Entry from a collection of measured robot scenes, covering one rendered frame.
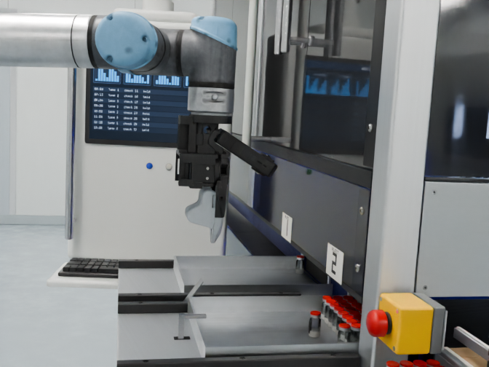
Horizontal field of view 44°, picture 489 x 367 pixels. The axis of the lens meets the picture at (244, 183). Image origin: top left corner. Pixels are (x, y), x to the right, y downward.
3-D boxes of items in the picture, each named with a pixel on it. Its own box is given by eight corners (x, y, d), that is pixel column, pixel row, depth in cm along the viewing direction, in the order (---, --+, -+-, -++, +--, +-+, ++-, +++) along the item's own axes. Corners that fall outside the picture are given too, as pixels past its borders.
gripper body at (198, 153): (174, 184, 102) (177, 113, 101) (224, 186, 104) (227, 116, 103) (178, 190, 95) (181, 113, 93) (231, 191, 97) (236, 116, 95)
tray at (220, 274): (299, 268, 163) (300, 255, 162) (332, 298, 137) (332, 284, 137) (173, 269, 156) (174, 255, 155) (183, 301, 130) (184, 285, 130)
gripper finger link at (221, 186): (210, 213, 100) (212, 162, 99) (220, 214, 101) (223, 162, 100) (215, 219, 96) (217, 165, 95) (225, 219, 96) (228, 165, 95)
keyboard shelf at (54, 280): (209, 268, 196) (209, 261, 196) (207, 295, 168) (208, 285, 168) (70, 263, 194) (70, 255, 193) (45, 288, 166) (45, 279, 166)
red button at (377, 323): (385, 330, 92) (387, 305, 91) (396, 341, 88) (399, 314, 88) (362, 331, 91) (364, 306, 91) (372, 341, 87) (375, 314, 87)
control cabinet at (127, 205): (224, 253, 209) (236, 22, 200) (225, 267, 190) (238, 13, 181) (78, 246, 207) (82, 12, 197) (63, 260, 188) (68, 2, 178)
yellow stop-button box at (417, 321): (418, 336, 95) (422, 291, 94) (442, 354, 88) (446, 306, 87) (373, 337, 93) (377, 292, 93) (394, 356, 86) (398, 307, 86)
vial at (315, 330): (317, 333, 115) (319, 312, 114) (321, 338, 113) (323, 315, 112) (306, 333, 114) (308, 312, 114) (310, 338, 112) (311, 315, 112)
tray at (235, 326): (344, 310, 130) (346, 295, 129) (398, 361, 104) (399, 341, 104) (187, 313, 123) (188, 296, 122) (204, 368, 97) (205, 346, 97)
